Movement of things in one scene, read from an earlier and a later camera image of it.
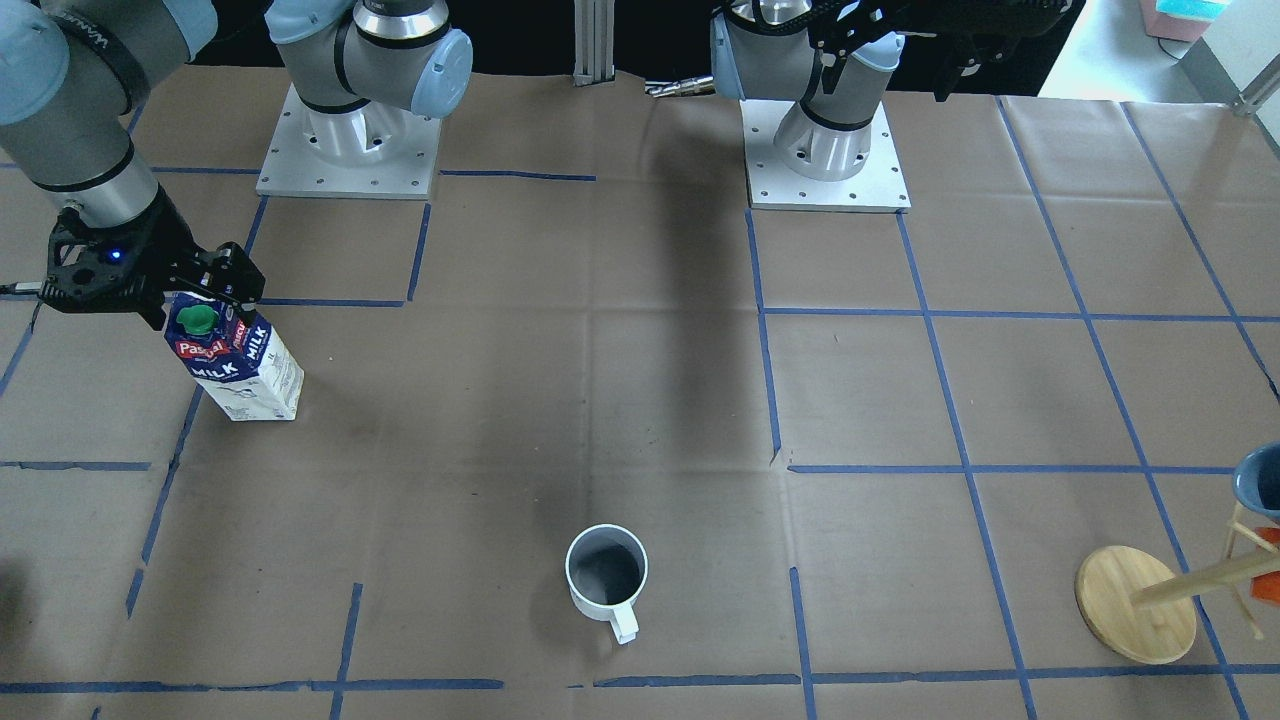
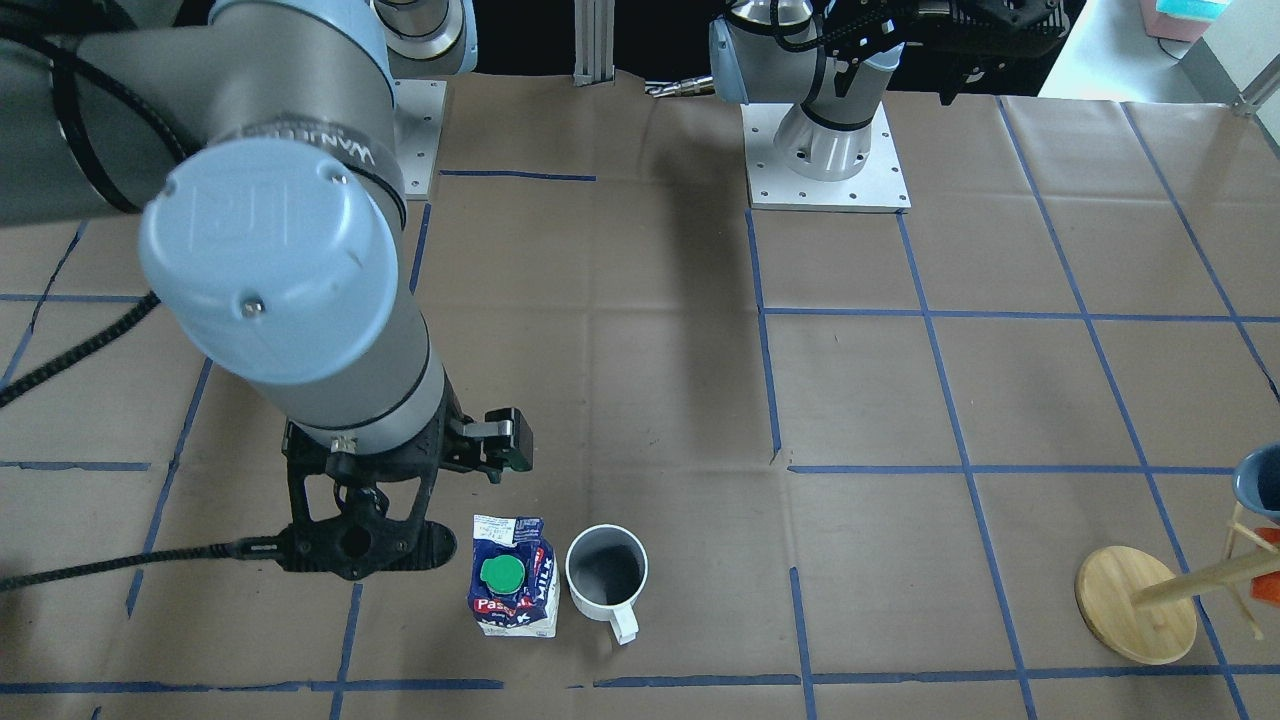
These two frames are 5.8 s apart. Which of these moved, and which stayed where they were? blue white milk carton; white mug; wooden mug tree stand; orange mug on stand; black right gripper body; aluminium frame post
Moved: blue white milk carton; black right gripper body
Stayed: white mug; wooden mug tree stand; aluminium frame post; orange mug on stand
